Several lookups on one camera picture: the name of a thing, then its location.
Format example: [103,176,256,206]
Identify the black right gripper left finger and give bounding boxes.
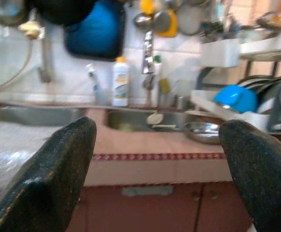
[0,116,97,232]

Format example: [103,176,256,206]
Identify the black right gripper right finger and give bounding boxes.
[218,120,281,232]

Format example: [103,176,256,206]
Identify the clear bubble wrap sheet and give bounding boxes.
[0,120,61,191]

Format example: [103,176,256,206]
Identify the brown cabinet door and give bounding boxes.
[78,182,203,232]
[194,182,254,232]

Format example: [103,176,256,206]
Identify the steel sink basin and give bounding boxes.
[0,106,87,127]
[105,109,220,134]

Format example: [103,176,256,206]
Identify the steel bowl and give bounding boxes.
[183,121,222,145]

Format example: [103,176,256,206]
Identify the blue plastic bowl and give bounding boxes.
[212,84,259,114]

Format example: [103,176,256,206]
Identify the dark stacked plates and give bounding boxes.
[237,74,281,113]

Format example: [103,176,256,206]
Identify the clear tub with greens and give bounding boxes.
[116,122,137,133]

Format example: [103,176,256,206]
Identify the white dish rack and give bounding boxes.
[190,23,281,133]

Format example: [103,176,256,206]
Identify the small white spray bottle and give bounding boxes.
[86,63,103,103]

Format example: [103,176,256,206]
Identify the small steel cups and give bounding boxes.
[174,95,192,110]

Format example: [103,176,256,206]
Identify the white detergent bottle yellow cap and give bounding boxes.
[112,56,131,107]

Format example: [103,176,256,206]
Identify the pale round utensil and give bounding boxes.
[146,111,164,126]

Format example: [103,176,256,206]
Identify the white utensil caddy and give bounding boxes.
[200,37,240,69]

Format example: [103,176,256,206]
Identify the white bottle green cap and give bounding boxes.
[157,55,170,107]

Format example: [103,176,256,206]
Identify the cream tap knob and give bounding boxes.
[17,20,41,40]

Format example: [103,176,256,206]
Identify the chrome faucet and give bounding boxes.
[140,30,157,108]

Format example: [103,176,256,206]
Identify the black round pan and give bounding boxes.
[30,0,95,27]

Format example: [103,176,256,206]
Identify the steel ladle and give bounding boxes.
[133,11,153,28]
[151,10,172,33]

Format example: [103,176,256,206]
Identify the yellow plastic utensil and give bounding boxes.
[139,0,179,37]

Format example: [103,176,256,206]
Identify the grey drawer handle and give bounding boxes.
[121,185,175,197]

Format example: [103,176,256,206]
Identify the thin white curved hose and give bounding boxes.
[0,36,33,92]

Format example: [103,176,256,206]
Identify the grey wall pipe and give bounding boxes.
[37,14,53,83]

